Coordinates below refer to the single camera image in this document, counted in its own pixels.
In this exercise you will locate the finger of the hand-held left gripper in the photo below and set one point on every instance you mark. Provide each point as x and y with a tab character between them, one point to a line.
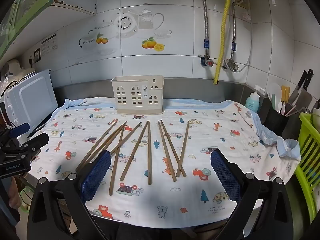
37	141
20	130

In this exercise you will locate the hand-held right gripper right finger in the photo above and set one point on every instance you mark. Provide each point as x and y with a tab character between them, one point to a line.
225	175

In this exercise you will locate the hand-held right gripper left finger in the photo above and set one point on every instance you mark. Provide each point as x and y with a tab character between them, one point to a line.
96	175

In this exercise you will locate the brown wooden chopstick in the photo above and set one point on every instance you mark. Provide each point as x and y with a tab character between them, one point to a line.
115	170
149	160
100	141
132	155
112	136
183	147
130	134
166	152
118	130
175	152

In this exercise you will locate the cream plastic chopstick holder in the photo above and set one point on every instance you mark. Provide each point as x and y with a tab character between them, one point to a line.
130	105

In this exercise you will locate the white microwave oven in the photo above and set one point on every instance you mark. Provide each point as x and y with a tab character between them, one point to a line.
30	100

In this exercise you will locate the green plastic object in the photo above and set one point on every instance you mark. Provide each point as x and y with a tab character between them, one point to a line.
25	200

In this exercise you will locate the cartoon printed white cloth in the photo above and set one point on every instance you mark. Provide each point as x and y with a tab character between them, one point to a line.
200	135

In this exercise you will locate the black utensil holder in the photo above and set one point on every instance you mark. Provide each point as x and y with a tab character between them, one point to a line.
275	122

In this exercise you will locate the teal pump soap bottle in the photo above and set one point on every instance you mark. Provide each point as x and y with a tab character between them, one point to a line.
252	102

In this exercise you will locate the green plastic dish rack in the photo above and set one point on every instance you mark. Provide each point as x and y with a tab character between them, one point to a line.
308	140

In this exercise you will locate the white rice paddle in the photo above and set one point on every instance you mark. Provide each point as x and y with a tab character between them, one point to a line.
273	90

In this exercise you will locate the metal water valve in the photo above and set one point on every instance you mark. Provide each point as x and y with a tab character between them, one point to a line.
233	67

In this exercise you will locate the black framed wall socket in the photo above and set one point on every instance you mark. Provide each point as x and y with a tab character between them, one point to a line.
37	55

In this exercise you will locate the white wall label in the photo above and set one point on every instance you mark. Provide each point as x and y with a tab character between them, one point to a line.
48	45

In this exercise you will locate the green wall cabinet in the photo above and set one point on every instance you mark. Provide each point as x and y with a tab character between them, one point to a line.
15	17

